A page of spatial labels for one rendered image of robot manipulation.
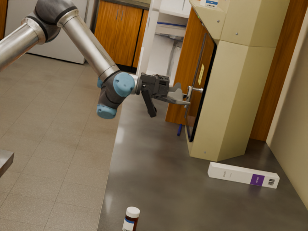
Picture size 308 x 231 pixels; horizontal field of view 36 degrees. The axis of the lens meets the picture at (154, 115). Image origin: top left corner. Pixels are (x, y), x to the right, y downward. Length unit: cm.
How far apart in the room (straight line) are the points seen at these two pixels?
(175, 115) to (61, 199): 134
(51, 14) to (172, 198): 76
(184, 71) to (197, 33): 18
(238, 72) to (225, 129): 23
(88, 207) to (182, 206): 179
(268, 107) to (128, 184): 94
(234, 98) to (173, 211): 56
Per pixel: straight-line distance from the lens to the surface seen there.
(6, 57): 173
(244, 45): 178
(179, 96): 180
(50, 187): 341
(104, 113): 175
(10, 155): 162
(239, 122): 191
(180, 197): 155
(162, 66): 318
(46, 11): 175
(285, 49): 221
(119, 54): 688
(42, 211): 314
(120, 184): 155
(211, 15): 174
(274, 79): 223
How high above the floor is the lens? 164
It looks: 18 degrees down
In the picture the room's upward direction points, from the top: 13 degrees clockwise
